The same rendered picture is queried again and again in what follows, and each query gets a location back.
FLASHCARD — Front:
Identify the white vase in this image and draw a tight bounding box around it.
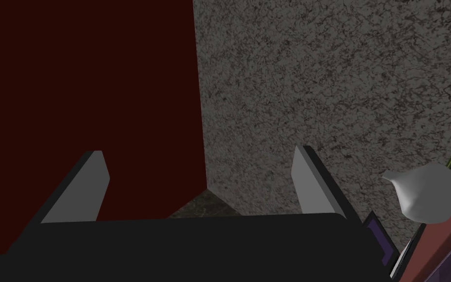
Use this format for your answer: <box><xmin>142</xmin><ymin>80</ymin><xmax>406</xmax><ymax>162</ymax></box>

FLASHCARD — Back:
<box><xmin>382</xmin><ymin>163</ymin><xmax>451</xmax><ymax>225</ymax></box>

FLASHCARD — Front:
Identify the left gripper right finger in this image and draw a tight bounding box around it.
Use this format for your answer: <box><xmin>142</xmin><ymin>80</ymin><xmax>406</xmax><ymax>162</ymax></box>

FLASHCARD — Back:
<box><xmin>291</xmin><ymin>145</ymin><xmax>362</xmax><ymax>225</ymax></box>

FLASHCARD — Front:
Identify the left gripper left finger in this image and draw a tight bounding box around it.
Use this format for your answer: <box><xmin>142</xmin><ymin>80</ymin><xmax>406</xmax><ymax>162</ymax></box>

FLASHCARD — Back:
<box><xmin>30</xmin><ymin>150</ymin><xmax>111</xmax><ymax>225</ymax></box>

